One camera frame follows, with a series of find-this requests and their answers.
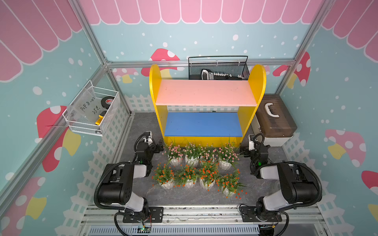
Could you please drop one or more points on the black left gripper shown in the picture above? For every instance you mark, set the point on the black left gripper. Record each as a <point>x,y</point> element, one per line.
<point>158,146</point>

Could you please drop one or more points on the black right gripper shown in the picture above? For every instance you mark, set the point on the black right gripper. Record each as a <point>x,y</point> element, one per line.
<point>245,149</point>

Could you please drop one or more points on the orange flower pot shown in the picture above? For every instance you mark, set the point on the orange flower pot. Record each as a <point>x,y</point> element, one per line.
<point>186,177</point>
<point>230,185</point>
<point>164,176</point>
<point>208,174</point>

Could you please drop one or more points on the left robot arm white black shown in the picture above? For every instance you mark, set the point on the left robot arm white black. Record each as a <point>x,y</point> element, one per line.
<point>114,189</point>

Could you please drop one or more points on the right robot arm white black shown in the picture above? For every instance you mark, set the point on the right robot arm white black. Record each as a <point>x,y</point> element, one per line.
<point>299,186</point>

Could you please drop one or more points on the yellow rack pink blue shelves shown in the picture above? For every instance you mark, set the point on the yellow rack pink blue shelves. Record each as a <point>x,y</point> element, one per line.
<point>201,128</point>

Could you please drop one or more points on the pink flower pot far left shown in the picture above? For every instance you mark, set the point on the pink flower pot far left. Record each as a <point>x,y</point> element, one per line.
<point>174,154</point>

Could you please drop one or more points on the pink flower pot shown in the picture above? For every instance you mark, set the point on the pink flower pot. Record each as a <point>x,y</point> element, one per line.
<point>227,155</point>
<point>207,154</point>
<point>192,153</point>
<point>174,154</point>

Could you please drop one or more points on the pink flower pot far right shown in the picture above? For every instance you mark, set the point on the pink flower pot far right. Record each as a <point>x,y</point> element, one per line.
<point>227,155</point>

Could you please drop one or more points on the brown lid storage box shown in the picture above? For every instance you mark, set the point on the brown lid storage box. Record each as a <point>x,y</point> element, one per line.
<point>274,121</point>

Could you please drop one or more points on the black tape roll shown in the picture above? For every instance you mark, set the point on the black tape roll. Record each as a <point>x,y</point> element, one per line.
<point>107,101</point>

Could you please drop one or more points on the small green circuit board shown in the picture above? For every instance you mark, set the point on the small green circuit board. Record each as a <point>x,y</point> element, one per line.
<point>143,230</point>

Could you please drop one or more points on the black white label maker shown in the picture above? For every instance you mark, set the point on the black white label maker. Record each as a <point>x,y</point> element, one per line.
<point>209,75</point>

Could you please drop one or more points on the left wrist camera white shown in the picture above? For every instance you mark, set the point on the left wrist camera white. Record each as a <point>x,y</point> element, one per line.
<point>148,138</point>

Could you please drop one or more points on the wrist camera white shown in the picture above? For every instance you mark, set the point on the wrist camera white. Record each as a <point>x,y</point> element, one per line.
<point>251,142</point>
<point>148,138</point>

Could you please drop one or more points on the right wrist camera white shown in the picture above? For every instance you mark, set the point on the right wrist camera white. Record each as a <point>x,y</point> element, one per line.
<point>251,142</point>

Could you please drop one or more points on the yellow handled tool in basket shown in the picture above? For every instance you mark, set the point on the yellow handled tool in basket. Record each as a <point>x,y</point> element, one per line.
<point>100,117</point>

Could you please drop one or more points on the white wire wall basket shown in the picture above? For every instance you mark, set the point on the white wire wall basket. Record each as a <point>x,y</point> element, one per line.
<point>84,110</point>

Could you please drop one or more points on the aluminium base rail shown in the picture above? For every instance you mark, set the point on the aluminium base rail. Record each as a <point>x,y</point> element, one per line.
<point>226,220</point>

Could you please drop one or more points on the black wire mesh basket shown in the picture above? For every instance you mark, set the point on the black wire mesh basket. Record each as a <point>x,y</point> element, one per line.
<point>234,65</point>

